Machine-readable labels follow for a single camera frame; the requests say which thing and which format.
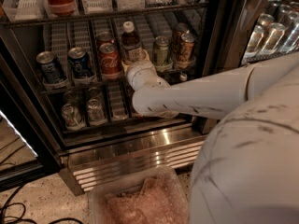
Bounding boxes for brown tea bottle white cap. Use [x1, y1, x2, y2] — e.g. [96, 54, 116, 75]
[121, 21, 144, 63]

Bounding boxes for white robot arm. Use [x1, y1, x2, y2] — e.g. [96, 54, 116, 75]
[126, 52, 299, 224]

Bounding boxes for steel fridge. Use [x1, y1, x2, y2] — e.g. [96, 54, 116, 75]
[0, 0, 299, 197]

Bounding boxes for glass fridge door right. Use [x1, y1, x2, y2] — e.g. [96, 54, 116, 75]
[199, 0, 299, 134]

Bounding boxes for green soda can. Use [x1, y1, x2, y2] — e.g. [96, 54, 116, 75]
[152, 35, 170, 66]

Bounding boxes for red cola can front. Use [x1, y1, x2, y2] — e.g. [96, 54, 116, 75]
[99, 43, 121, 80]

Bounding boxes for red cola can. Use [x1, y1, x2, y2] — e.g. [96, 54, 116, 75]
[99, 43, 121, 80]
[95, 31, 115, 48]

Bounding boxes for orange brown can front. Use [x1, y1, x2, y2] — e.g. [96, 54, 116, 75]
[176, 33, 195, 63]

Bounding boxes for orange brown can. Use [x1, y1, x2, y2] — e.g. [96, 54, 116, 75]
[172, 22, 189, 54]
[176, 33, 195, 63]

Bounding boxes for red cola can behind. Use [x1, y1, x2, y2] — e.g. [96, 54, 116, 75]
[95, 31, 115, 48]

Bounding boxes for orange brown can behind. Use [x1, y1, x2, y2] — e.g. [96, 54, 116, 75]
[172, 22, 189, 54]

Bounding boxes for silver can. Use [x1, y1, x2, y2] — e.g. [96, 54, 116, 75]
[87, 87, 102, 101]
[86, 98, 106, 126]
[63, 91, 78, 105]
[61, 104, 85, 131]

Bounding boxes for blue pepsi can right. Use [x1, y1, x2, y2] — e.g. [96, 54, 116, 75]
[67, 47, 93, 79]

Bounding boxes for blue pepsi can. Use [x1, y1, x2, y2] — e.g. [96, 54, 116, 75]
[36, 51, 66, 84]
[67, 47, 93, 79]

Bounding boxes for silver can bottom left behind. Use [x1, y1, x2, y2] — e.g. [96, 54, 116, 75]
[63, 91, 78, 105]

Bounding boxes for blue pepsi can left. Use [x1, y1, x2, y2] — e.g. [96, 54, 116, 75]
[36, 51, 66, 84]

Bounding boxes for silver can bottom left front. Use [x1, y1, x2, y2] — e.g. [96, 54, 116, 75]
[61, 104, 85, 131]

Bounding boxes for clear plastic bin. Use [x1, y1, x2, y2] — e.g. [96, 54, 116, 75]
[89, 166, 189, 224]

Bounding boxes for black cable left floor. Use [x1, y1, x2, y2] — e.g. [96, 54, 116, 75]
[0, 184, 84, 224]

